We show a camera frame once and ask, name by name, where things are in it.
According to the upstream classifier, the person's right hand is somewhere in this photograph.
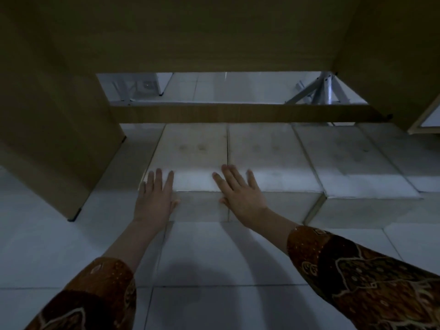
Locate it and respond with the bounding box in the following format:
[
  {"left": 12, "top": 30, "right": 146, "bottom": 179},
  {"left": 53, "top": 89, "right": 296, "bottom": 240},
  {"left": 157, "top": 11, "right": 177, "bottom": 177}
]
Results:
[{"left": 212, "top": 164, "right": 269, "bottom": 222}]

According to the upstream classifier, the person's left hand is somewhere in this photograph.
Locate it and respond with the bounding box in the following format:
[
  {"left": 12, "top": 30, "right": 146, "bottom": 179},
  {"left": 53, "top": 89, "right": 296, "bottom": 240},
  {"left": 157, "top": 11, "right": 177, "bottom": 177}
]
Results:
[{"left": 138, "top": 168, "right": 181, "bottom": 224}]

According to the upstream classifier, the white cardboard box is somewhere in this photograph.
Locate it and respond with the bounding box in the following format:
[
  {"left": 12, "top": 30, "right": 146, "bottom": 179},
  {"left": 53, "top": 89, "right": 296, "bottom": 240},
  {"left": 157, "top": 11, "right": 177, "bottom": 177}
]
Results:
[
  {"left": 138, "top": 124, "right": 230, "bottom": 223},
  {"left": 227, "top": 124, "right": 326, "bottom": 224},
  {"left": 292, "top": 124, "right": 423, "bottom": 230}
]

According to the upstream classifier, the person's right forearm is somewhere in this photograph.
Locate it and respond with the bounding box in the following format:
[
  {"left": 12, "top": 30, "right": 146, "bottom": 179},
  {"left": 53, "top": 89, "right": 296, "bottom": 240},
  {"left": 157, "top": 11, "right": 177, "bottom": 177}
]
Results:
[{"left": 237, "top": 207, "right": 300, "bottom": 255}]

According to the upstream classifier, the person's left forearm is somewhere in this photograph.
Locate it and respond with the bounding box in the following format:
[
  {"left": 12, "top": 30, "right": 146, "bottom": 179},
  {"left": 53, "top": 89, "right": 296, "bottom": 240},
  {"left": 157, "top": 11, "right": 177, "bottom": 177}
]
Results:
[{"left": 102, "top": 218, "right": 167, "bottom": 268}]

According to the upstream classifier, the brown batik sleeve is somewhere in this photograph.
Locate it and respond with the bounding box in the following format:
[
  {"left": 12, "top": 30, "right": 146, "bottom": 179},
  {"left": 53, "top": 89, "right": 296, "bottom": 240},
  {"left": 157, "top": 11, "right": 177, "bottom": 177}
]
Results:
[
  {"left": 286, "top": 225, "right": 440, "bottom": 330},
  {"left": 23, "top": 256, "right": 138, "bottom": 330}
]

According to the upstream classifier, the brown wooden desk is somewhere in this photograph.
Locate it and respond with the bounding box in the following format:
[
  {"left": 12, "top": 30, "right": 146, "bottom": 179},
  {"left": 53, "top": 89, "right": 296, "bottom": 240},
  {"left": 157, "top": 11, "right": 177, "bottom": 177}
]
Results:
[{"left": 0, "top": 0, "right": 440, "bottom": 223}]

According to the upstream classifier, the light-edged wooden furniture panel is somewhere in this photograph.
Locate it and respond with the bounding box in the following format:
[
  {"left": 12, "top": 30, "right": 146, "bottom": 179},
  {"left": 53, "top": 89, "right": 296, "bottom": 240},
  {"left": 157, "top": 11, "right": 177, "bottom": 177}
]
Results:
[{"left": 407, "top": 95, "right": 440, "bottom": 136}]

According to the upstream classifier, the white metal furniture frame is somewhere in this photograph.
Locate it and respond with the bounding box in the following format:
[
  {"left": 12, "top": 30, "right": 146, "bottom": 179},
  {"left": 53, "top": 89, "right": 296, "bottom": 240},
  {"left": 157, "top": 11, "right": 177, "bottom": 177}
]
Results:
[{"left": 97, "top": 73, "right": 173, "bottom": 106}]

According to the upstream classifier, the white metal folding frame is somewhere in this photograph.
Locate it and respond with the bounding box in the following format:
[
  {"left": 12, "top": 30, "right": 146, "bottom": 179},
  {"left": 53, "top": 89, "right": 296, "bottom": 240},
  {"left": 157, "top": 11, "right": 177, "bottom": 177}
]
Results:
[{"left": 284, "top": 72, "right": 368, "bottom": 105}]

